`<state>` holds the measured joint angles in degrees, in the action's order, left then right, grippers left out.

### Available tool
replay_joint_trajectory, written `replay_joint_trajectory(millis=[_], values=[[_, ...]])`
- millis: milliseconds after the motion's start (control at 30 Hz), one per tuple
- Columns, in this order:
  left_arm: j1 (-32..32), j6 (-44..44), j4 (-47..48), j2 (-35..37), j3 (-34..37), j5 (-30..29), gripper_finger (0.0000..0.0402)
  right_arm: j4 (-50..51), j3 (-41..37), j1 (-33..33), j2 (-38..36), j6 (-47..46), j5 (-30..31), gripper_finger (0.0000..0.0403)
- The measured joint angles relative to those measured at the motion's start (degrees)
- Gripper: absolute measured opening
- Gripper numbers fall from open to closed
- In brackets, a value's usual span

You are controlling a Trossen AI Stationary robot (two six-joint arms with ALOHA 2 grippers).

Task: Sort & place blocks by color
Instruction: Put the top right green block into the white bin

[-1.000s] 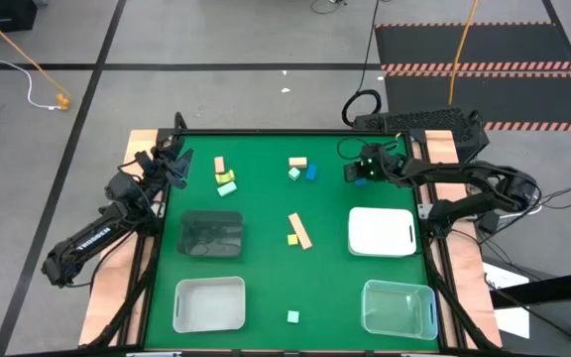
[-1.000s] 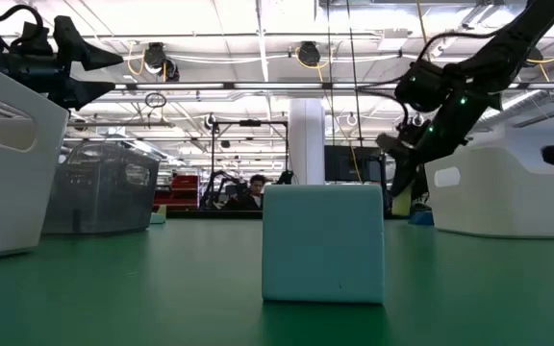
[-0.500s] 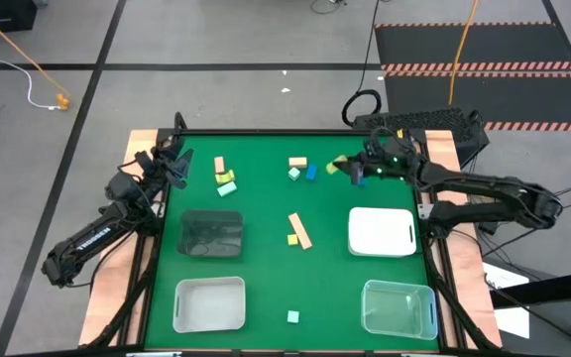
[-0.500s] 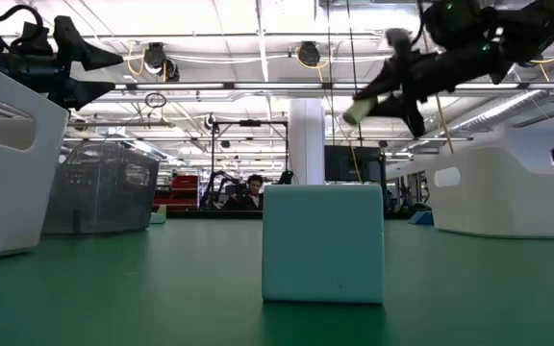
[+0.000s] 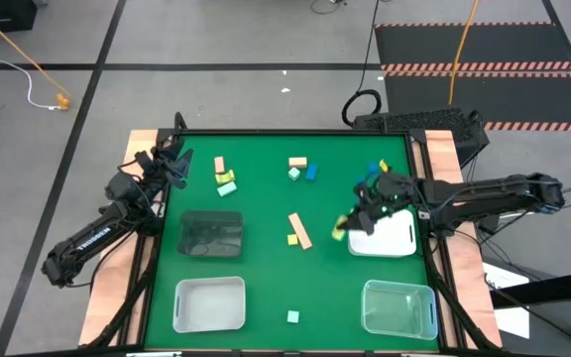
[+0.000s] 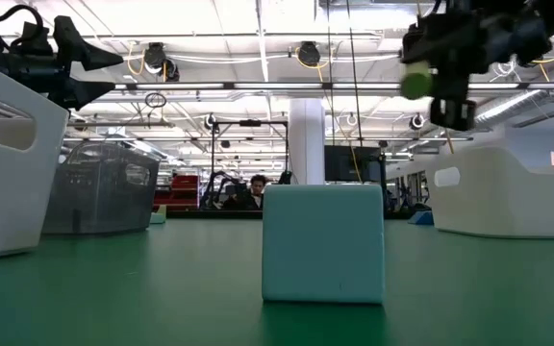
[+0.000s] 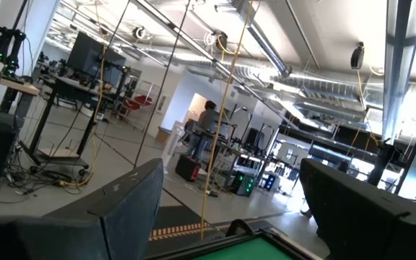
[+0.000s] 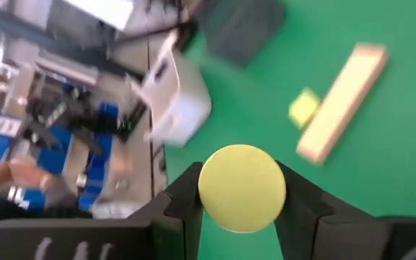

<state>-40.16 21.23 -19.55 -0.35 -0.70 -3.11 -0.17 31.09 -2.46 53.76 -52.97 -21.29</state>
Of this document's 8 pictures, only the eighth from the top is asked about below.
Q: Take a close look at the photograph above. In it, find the long peach block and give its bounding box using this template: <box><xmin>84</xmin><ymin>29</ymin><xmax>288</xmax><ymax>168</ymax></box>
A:
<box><xmin>295</xmin><ymin>42</ymin><xmax>389</xmax><ymax>165</ymax></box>

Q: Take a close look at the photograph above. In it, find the yellow cube block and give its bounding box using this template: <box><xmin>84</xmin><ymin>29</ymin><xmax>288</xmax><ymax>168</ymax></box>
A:
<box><xmin>287</xmin><ymin>87</ymin><xmax>321</xmax><ymax>130</ymax></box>

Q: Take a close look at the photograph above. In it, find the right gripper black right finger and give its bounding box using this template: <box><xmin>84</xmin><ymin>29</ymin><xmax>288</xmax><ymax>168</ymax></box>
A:
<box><xmin>274</xmin><ymin>160</ymin><xmax>390</xmax><ymax>260</ymax></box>

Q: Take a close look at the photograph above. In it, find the dark smoky plastic bin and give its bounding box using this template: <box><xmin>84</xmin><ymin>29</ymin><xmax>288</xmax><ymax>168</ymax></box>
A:
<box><xmin>193</xmin><ymin>0</ymin><xmax>287</xmax><ymax>68</ymax></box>

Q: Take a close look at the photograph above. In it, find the person's hand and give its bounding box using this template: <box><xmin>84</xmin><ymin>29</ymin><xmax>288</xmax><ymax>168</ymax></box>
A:
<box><xmin>7</xmin><ymin>158</ymin><xmax>50</xmax><ymax>191</ymax></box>

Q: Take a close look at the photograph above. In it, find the yellow cylinder block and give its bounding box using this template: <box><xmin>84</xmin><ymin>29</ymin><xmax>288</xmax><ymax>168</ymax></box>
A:
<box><xmin>197</xmin><ymin>144</ymin><xmax>287</xmax><ymax>234</ymax></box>

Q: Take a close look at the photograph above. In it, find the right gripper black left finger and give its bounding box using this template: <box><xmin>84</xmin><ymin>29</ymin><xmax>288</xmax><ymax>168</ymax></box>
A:
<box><xmin>126</xmin><ymin>161</ymin><xmax>204</xmax><ymax>260</ymax></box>

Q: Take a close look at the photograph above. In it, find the grey-white plastic bin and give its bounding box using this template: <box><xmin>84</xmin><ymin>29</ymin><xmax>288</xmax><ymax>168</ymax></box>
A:
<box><xmin>130</xmin><ymin>30</ymin><xmax>212</xmax><ymax>147</ymax></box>

